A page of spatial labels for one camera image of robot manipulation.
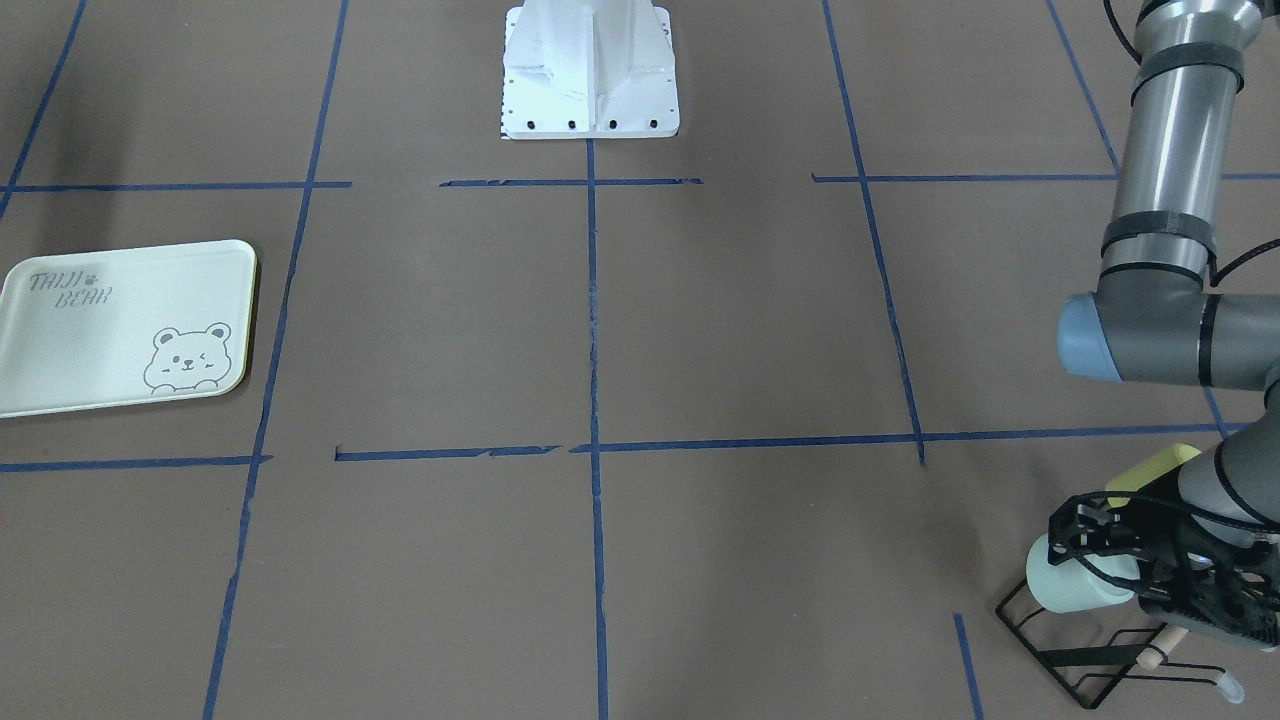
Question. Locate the white bear print tray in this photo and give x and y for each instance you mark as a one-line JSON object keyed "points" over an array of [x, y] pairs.
{"points": [[124, 327]]}

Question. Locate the pale green plastic cup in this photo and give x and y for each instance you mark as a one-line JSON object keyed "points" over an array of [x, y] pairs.
{"points": [[1068, 587]]}

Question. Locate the white camera pole base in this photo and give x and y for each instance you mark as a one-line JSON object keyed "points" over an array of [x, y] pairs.
{"points": [[574, 70]]}

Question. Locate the black wire cup rack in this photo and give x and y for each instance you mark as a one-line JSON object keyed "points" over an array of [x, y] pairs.
{"points": [[1090, 671]]}

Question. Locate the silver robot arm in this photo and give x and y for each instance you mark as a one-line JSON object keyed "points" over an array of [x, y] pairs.
{"points": [[1155, 315]]}

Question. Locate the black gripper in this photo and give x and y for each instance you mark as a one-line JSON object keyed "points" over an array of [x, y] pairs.
{"points": [[1092, 531]]}

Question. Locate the yellow plastic cup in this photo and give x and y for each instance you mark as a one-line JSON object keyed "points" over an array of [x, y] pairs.
{"points": [[1147, 471]]}

